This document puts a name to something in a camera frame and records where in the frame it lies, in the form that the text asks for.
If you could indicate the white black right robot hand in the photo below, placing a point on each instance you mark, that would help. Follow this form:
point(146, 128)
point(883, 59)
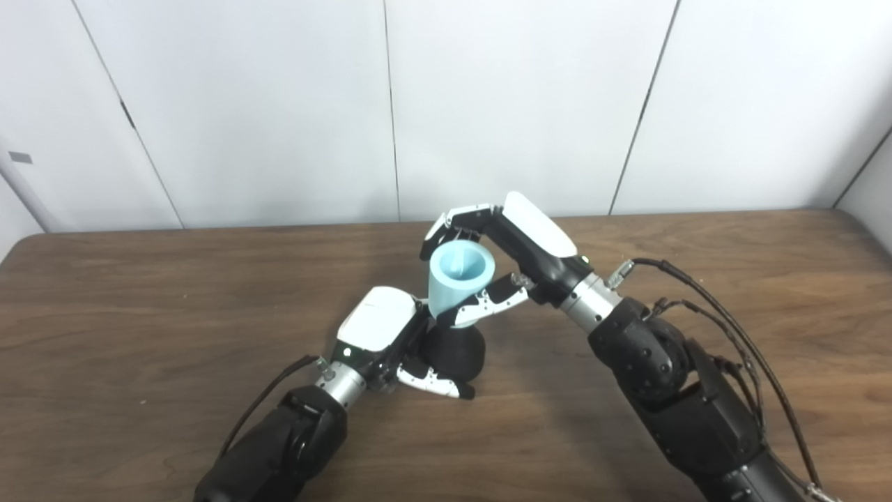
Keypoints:
point(536, 240)

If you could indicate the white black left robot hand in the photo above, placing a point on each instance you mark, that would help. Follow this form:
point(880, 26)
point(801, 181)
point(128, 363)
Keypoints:
point(380, 328)

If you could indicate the black flared nozzle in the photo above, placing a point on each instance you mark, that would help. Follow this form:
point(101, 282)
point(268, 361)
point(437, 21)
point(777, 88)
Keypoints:
point(456, 352)

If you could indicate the light blue cup part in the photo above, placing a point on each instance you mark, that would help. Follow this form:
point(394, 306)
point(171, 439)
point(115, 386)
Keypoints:
point(453, 286)

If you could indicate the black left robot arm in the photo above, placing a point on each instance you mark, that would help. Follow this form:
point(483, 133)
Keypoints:
point(279, 446)

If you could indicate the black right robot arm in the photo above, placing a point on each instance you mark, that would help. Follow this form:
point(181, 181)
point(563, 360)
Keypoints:
point(676, 390)

